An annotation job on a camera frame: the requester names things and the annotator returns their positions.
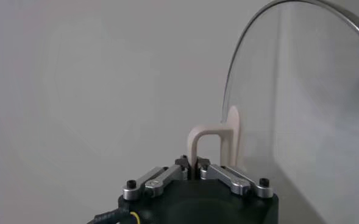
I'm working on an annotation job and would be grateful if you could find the glass lid with cream handle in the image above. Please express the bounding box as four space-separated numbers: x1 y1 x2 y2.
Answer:
187 0 359 224

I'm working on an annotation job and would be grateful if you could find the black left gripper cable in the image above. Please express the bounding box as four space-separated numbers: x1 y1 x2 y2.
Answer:
87 208 141 224

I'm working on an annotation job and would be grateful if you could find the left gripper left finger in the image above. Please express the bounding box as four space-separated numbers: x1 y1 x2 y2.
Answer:
123 155 195 201

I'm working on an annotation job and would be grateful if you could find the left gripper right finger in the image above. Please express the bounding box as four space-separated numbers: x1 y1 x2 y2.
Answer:
196 156 274 199

